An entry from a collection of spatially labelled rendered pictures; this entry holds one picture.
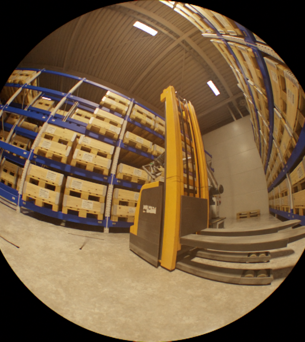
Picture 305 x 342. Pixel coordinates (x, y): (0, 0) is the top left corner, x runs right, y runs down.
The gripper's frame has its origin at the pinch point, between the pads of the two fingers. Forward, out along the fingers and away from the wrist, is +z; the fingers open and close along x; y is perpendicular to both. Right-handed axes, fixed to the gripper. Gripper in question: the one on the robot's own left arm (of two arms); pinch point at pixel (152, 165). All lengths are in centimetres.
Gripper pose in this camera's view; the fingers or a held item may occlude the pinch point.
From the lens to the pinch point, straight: 191.8
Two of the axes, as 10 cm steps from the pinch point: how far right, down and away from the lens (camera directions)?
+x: -1.1, -8.4, 5.4
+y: 7.9, 2.6, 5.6
